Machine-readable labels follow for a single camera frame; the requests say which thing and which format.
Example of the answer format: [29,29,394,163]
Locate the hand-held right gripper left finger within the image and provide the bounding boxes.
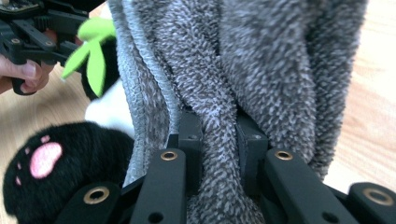
[169,110,204,196]

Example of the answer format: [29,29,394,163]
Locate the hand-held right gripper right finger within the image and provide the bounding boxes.
[235,112,269,196]

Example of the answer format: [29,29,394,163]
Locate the grey fluffy towel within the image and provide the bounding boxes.
[106,0,370,224]

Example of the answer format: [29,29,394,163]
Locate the black and white panda plush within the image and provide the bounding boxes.
[3,17,137,224]

